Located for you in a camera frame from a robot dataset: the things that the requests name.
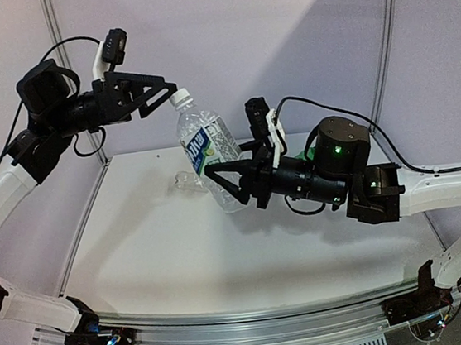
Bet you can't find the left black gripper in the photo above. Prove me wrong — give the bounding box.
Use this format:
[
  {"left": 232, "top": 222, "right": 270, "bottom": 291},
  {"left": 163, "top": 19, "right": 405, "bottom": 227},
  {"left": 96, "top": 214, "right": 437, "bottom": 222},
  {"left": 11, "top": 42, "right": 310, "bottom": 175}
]
[{"left": 42, "top": 60, "right": 181, "bottom": 138}]

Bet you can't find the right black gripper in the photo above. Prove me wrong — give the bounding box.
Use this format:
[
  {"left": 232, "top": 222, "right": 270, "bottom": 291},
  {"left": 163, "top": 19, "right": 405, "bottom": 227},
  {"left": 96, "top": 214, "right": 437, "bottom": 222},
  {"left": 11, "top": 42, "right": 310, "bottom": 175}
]
[{"left": 200, "top": 131, "right": 348, "bottom": 221}]

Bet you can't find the clear labelled water bottle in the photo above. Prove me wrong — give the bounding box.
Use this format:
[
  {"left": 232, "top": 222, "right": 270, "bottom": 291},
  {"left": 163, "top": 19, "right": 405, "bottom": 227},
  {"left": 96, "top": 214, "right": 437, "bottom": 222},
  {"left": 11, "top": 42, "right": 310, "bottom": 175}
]
[{"left": 170, "top": 88, "right": 243, "bottom": 213}]

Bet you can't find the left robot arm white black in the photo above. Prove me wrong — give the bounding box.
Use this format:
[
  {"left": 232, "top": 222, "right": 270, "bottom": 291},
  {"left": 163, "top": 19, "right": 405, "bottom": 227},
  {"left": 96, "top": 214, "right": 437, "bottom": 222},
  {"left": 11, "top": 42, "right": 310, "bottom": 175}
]
[{"left": 0, "top": 58, "right": 177, "bottom": 345}]

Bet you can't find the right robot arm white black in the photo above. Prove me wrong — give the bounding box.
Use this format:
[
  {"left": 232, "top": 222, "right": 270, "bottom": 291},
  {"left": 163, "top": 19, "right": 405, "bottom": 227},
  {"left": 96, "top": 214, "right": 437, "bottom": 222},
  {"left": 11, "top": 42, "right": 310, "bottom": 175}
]
[{"left": 204, "top": 116, "right": 461, "bottom": 314}]

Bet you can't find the green plastic bottle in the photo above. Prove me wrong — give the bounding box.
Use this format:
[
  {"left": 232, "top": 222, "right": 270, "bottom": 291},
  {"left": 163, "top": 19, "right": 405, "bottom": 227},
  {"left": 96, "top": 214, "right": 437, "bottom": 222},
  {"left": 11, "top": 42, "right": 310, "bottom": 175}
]
[{"left": 295, "top": 146, "right": 315, "bottom": 161}]

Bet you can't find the crushed clear bottle red label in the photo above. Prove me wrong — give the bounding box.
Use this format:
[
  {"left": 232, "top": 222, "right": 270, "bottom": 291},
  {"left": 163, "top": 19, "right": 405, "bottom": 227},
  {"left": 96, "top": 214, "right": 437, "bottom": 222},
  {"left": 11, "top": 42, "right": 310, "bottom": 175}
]
[{"left": 175, "top": 170, "right": 208, "bottom": 193}]

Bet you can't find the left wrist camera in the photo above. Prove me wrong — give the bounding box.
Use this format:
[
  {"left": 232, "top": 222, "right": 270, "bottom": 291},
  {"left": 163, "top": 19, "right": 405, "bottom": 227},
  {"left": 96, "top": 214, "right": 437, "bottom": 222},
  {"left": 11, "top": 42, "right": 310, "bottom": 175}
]
[{"left": 92, "top": 28, "right": 127, "bottom": 80}]

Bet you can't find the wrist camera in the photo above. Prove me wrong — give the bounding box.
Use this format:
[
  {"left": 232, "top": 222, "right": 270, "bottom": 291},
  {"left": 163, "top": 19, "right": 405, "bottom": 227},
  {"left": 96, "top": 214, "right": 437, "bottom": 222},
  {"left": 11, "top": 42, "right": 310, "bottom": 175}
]
[
  {"left": 243, "top": 94, "right": 291, "bottom": 167},
  {"left": 92, "top": 28, "right": 127, "bottom": 80}
]

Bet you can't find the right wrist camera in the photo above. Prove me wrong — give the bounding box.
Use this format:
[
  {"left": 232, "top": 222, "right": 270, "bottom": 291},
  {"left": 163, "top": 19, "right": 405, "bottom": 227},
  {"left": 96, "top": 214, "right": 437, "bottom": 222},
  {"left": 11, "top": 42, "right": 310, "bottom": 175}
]
[{"left": 243, "top": 94, "right": 291, "bottom": 167}]

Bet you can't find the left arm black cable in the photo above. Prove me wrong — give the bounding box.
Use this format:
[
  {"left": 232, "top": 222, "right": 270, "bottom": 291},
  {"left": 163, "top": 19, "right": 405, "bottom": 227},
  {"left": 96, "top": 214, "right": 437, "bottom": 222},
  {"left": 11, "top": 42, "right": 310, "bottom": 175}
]
[{"left": 0, "top": 33, "right": 115, "bottom": 166}]

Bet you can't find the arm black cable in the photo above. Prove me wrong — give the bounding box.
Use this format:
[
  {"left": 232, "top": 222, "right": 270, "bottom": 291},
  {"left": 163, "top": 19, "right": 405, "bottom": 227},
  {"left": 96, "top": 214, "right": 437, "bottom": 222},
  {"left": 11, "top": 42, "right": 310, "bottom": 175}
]
[
  {"left": 0, "top": 33, "right": 115, "bottom": 166},
  {"left": 271, "top": 76, "right": 461, "bottom": 217}
]

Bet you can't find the left aluminium wall post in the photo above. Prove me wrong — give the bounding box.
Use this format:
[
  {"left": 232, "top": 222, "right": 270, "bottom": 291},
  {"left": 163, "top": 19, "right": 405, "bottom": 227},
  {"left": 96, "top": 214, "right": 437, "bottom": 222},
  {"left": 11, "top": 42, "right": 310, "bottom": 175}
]
[{"left": 39, "top": 0, "right": 108, "bottom": 165}]

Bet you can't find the aluminium wall post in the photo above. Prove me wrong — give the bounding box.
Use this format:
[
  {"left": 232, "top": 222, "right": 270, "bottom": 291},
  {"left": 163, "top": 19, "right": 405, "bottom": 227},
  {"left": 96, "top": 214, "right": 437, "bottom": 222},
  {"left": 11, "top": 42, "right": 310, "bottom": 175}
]
[
  {"left": 371, "top": 0, "right": 396, "bottom": 124},
  {"left": 39, "top": 0, "right": 108, "bottom": 165}
]

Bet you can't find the right aluminium wall post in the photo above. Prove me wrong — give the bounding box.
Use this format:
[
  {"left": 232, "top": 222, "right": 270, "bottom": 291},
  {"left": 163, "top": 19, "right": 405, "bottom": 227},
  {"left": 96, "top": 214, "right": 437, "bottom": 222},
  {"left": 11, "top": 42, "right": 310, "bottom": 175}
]
[{"left": 371, "top": 0, "right": 396, "bottom": 124}]

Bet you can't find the aluminium front rail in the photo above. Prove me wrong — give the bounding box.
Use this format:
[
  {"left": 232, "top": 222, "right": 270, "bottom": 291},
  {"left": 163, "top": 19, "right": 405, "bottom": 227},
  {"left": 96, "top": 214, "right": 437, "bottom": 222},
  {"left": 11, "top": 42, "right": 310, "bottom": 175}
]
[{"left": 32, "top": 282, "right": 461, "bottom": 345}]

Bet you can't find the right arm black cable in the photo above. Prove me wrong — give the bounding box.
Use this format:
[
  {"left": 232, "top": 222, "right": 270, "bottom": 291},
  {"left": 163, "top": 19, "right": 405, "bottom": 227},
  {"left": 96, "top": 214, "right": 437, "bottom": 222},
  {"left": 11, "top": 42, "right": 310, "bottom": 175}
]
[{"left": 271, "top": 76, "right": 461, "bottom": 217}]

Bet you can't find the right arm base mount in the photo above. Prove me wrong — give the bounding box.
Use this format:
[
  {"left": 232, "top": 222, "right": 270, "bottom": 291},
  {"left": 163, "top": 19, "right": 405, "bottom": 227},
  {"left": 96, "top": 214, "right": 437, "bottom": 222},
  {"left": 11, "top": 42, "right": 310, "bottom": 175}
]
[{"left": 381, "top": 278, "right": 461, "bottom": 343}]

